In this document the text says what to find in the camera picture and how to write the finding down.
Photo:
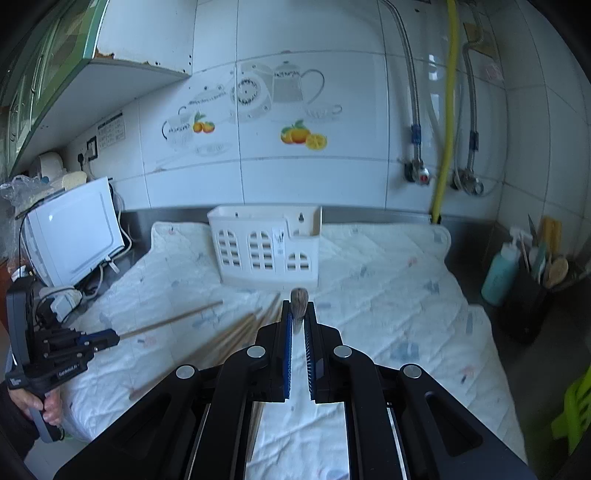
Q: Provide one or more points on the wall socket with plug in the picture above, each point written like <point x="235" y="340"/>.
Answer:
<point x="90" y="154"/>

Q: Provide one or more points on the chrome water valve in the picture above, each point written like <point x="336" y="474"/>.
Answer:
<point x="465" y="180"/>

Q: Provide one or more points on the green plastic basket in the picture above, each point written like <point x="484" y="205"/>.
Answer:
<point x="574" y="420"/>

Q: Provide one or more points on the white power strip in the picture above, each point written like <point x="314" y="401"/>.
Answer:
<point x="57" y="303"/>

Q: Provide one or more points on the white plastic utensil holder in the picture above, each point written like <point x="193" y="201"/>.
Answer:
<point x="267" y="246"/>

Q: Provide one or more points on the green wall cabinet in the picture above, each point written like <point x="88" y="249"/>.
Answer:
<point x="85" y="60"/>

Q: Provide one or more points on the instruction label sticker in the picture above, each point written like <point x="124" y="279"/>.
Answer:
<point x="111" y="131"/>

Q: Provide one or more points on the white quilted mat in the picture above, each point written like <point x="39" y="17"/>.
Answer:
<point x="385" y="287"/>

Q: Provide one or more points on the teal soap bottle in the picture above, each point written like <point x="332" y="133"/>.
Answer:
<point x="503" y="269"/>

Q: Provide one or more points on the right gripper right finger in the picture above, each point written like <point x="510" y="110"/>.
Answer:
<point x="401" y="423"/>

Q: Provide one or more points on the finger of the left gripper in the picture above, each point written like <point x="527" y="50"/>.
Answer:
<point x="62" y="356"/>
<point x="103" y="338"/>

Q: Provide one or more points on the white microwave oven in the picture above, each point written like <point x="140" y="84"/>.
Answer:
<point x="67" y="237"/>

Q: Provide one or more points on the black utensil cup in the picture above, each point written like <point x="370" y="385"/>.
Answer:
<point x="527" y="308"/>

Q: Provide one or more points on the person's left hand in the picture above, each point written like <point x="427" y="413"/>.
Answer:
<point x="50" y="407"/>

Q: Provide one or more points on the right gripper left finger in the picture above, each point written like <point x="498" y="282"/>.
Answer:
<point x="194" y="424"/>

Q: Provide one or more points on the red-knob water valve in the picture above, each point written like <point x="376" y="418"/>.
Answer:
<point x="415" y="171"/>

